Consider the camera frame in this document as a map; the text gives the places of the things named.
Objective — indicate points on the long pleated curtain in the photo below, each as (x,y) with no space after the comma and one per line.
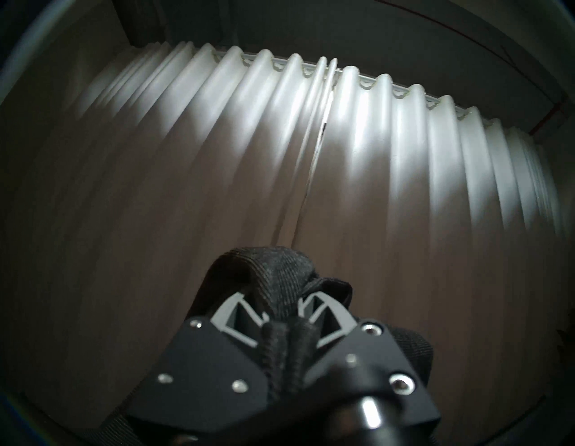
(179,180)

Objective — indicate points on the black garment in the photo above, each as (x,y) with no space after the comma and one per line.
(278,278)

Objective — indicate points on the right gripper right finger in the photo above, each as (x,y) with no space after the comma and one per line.
(359,355)

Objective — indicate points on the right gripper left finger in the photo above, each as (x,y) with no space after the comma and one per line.
(202,359)

